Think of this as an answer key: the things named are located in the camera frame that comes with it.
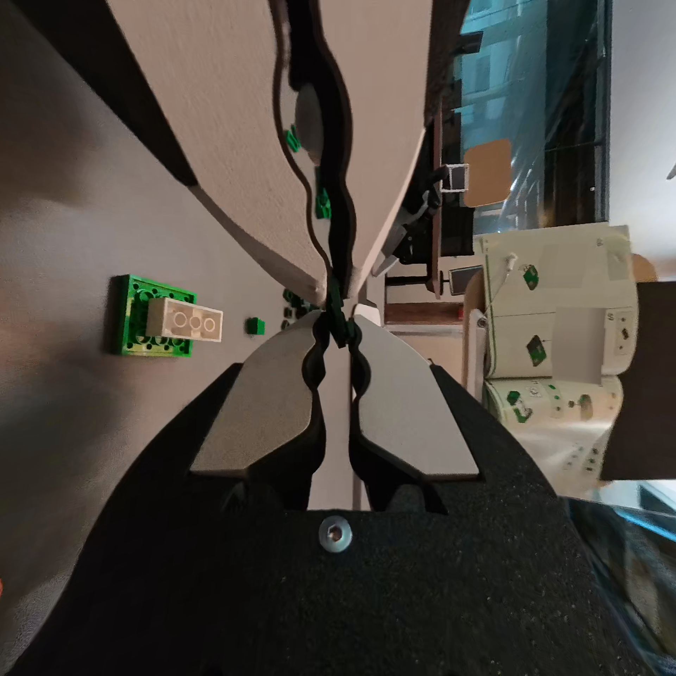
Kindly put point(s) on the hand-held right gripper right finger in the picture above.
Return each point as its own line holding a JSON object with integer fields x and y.
{"x": 412, "y": 412}

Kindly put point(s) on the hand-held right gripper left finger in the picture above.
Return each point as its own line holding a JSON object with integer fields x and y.
{"x": 264, "y": 407}

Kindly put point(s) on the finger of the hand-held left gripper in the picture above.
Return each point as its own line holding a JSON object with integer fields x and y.
{"x": 222, "y": 106}
{"x": 386, "y": 95}

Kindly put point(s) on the dark green lego brick stack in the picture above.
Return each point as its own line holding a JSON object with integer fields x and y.
{"x": 338, "y": 317}

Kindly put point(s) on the scattered dark green lego pieces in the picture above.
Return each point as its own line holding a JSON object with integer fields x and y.
{"x": 256, "y": 324}

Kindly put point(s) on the green lego base, tan brick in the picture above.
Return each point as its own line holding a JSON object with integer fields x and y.
{"x": 169, "y": 317}

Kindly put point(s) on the lego instruction booklet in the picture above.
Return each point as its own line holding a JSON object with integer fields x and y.
{"x": 549, "y": 317}

